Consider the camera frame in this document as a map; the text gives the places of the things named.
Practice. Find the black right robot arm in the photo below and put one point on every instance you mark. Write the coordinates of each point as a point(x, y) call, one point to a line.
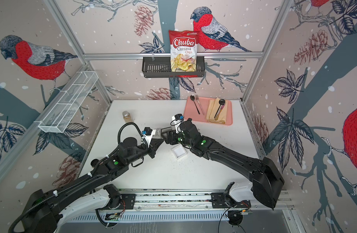
point(267, 181)

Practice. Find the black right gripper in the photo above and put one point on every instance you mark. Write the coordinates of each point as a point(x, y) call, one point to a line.
point(172, 137)

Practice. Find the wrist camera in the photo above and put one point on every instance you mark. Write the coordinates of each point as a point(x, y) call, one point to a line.
point(148, 134)
point(177, 119)

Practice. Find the glass spice jar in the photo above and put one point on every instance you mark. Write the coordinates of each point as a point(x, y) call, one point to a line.
point(127, 117)

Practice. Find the white gift box with bow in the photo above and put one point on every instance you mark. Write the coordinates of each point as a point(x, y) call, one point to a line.
point(157, 133)

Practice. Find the brown jar black lid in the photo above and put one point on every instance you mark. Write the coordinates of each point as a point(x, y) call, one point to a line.
point(94, 163)

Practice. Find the red Chuba cassava chips bag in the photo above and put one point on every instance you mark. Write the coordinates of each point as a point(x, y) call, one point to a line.
point(183, 50)

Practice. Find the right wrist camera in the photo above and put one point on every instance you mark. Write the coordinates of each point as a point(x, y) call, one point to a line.
point(177, 119)

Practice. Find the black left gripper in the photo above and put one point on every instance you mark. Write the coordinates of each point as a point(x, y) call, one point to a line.
point(156, 142)

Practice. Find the white jewelry box base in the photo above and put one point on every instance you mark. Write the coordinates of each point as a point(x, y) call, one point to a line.
point(179, 151)

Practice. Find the black spoon on napkin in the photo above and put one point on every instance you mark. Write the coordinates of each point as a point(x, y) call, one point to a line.
point(221, 106)

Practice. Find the pink plastic tray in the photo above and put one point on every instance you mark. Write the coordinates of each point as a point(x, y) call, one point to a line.
point(191, 112)

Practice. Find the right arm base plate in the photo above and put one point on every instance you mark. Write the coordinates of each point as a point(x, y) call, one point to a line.
point(222, 201)

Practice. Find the beige folded cloth napkin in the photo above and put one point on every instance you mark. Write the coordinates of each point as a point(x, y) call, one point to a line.
point(212, 109)

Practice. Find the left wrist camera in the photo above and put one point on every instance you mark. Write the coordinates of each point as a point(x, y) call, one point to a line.
point(148, 134)

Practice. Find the silver fork on tray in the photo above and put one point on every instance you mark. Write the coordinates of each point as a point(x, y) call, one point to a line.
point(198, 102)

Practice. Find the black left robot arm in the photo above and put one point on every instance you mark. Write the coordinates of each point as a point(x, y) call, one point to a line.
point(43, 211)

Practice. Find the white wire mesh shelf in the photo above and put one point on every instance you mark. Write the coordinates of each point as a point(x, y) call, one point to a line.
point(61, 114)

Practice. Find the black spoon on tray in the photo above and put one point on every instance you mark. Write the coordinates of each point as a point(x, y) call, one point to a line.
point(193, 99)

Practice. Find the grey foam insert card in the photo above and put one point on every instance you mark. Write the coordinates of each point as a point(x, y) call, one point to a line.
point(166, 130)

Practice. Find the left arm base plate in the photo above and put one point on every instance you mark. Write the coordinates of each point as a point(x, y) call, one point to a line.
point(122, 202)

